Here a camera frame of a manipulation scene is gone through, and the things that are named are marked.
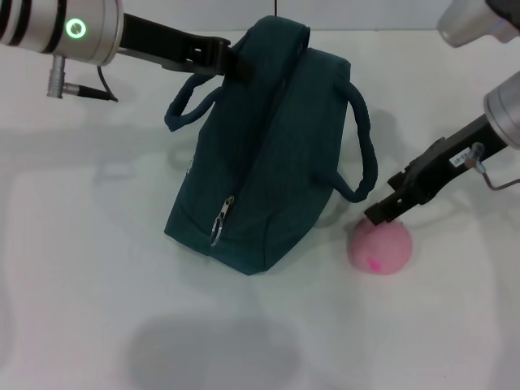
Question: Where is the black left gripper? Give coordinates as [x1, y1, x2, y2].
[119, 13, 254, 83]

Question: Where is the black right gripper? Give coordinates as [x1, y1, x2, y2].
[364, 114, 508, 227]

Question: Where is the pink peach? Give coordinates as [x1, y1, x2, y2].
[345, 217, 414, 276]

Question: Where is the dark teal fabric bag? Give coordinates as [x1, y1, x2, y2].
[163, 15, 379, 276]

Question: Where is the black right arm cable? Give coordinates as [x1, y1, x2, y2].
[466, 143, 520, 191]

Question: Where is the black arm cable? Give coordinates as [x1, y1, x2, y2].
[466, 143, 520, 191]
[46, 54, 120, 103]

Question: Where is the silver zipper pull ring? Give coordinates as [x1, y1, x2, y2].
[210, 194, 236, 247]

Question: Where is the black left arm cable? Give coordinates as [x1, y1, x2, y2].
[46, 54, 120, 103]

